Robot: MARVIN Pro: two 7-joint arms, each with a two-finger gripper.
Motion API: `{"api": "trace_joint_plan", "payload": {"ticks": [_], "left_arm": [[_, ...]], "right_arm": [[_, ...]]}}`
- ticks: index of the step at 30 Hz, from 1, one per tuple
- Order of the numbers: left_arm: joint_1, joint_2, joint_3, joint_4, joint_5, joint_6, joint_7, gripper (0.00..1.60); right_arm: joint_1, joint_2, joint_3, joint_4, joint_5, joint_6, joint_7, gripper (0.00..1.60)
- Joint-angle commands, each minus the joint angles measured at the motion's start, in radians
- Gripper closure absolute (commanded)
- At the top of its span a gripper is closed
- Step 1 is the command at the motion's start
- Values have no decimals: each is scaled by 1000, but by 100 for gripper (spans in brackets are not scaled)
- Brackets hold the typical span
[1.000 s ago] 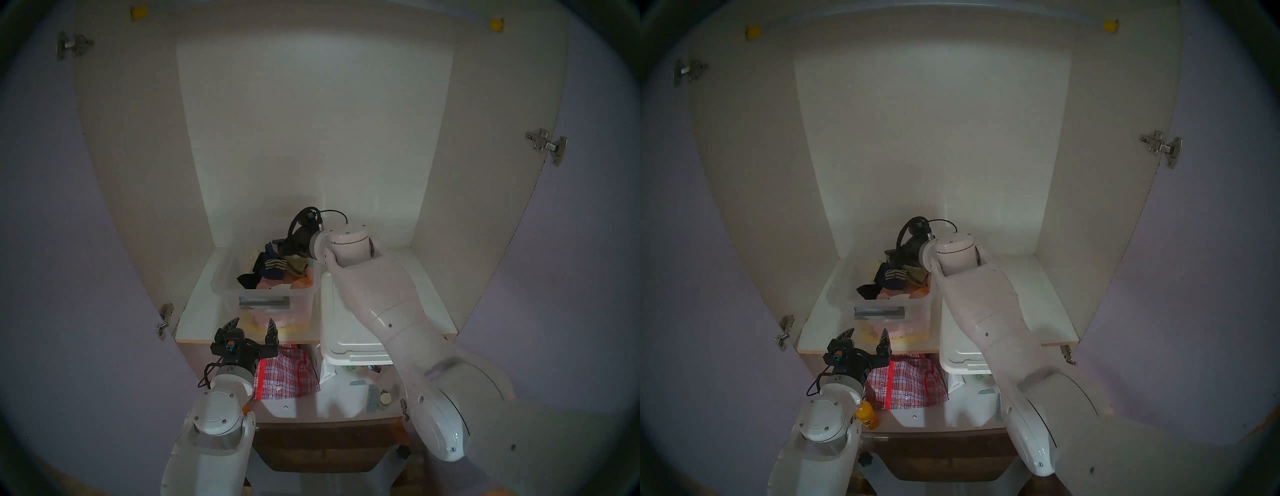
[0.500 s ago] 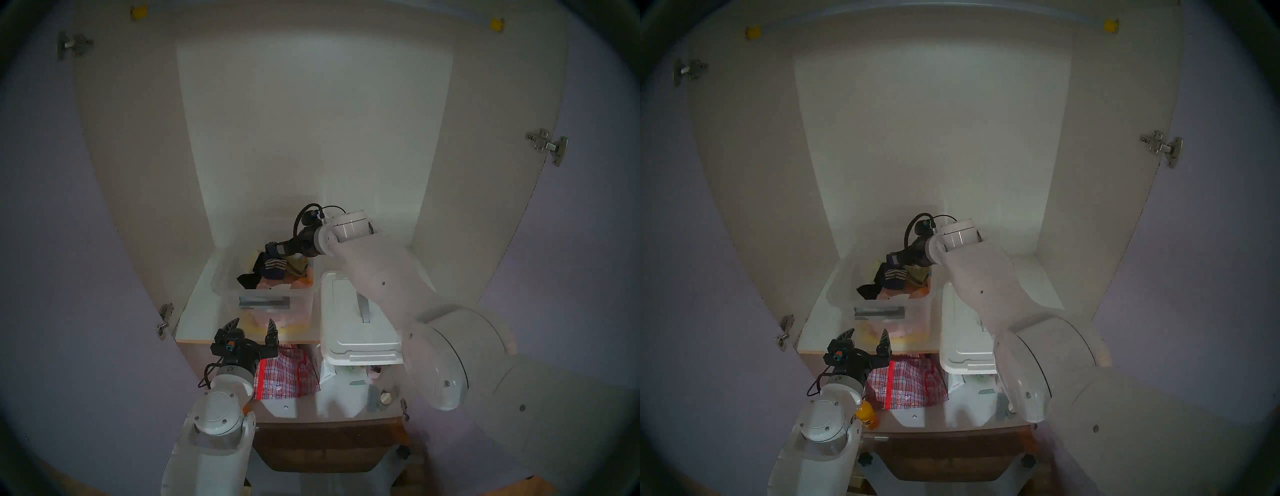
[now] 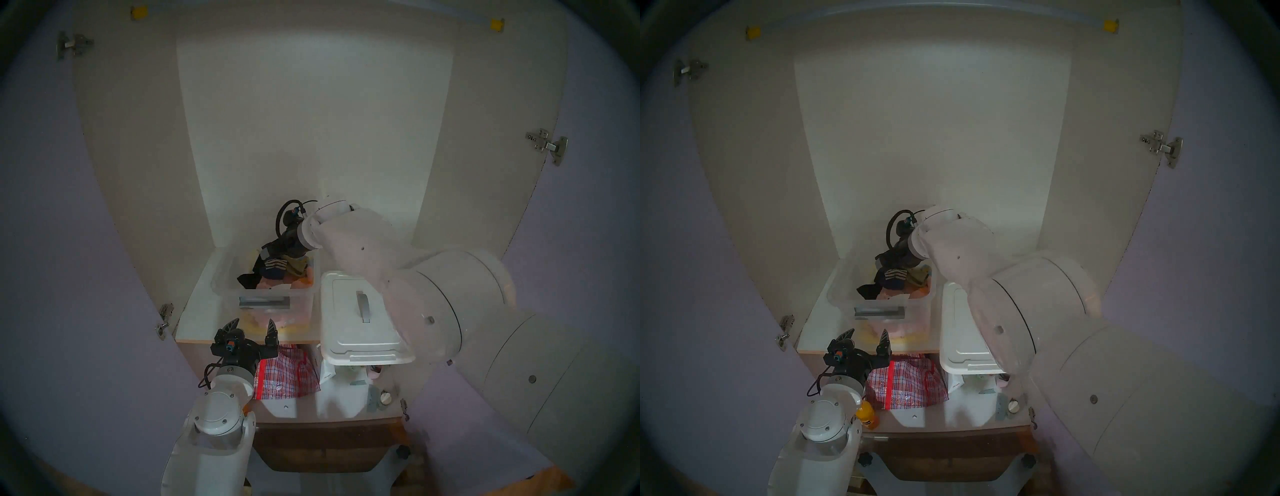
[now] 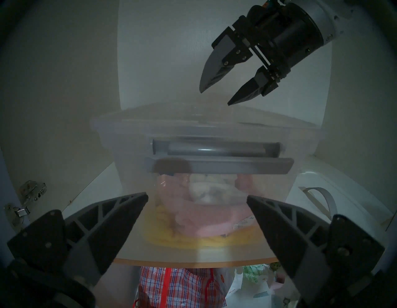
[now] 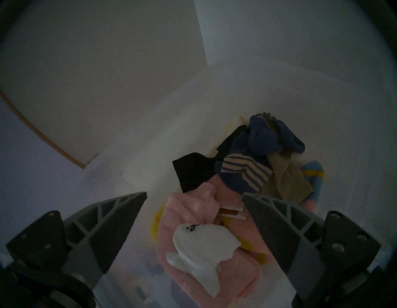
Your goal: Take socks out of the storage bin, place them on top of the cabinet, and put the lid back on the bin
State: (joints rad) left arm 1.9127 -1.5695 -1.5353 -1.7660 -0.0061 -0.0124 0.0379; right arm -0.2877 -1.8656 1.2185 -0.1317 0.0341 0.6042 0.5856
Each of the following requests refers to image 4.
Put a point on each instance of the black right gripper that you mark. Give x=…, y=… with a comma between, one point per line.
x=285, y=34

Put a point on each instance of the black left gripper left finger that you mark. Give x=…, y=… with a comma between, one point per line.
x=93, y=236

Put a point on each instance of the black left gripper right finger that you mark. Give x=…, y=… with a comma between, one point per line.
x=304, y=242

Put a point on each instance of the clear plastic storage bin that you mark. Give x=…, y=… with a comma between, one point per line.
x=130, y=149

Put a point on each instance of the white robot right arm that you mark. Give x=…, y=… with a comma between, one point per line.
x=328, y=15

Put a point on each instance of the metal cabinet door hinge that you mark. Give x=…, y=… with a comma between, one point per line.
x=31, y=191

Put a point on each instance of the lilac cabinet door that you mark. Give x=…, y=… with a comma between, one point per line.
x=4, y=201

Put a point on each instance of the green patterned pack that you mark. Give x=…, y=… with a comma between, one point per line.
x=256, y=271

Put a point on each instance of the white carton box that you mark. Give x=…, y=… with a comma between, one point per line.
x=234, y=284

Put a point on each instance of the yellow cloth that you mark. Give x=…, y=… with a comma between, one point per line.
x=186, y=242

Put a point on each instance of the red plaid woven bag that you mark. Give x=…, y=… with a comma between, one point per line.
x=180, y=288

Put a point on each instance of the pink cloth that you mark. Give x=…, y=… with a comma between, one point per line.
x=204, y=217

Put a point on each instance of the white fluffy cloth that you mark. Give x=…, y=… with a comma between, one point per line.
x=211, y=191

